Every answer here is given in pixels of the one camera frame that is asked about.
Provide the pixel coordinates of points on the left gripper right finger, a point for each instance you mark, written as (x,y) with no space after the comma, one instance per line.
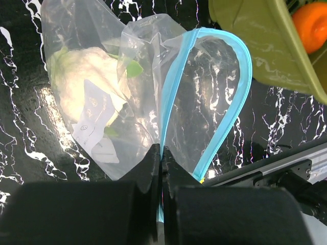
(195,214)

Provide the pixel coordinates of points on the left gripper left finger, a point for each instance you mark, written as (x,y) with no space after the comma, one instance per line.
(113,212)

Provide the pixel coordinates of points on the clear blue-zipper bag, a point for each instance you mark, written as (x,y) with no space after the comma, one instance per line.
(193,87)

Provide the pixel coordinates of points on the white cauliflower toy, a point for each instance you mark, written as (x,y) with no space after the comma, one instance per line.
(92,92)

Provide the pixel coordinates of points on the black marble pattern mat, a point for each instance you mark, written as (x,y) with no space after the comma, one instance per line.
(35,146)

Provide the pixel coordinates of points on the olive green plastic bin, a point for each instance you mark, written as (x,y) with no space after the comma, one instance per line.
(278,55)

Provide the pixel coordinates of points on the orange carrot toy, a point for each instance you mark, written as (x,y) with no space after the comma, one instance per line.
(310,23)

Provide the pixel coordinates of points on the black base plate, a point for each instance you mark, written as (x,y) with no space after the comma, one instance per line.
(301,171)

